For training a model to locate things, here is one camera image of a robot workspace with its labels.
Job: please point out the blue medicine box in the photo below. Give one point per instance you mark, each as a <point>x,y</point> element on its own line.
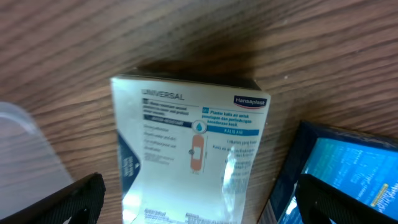
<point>362,165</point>

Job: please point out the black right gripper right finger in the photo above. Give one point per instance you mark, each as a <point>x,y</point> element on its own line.
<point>320,203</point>

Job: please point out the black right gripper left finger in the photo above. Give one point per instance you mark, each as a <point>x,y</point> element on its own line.
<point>79,202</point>

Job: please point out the clear plastic container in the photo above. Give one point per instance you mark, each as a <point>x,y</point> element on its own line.
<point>30,168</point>

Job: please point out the white Hansaplast plaster box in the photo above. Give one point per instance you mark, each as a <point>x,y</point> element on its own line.
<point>186,147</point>

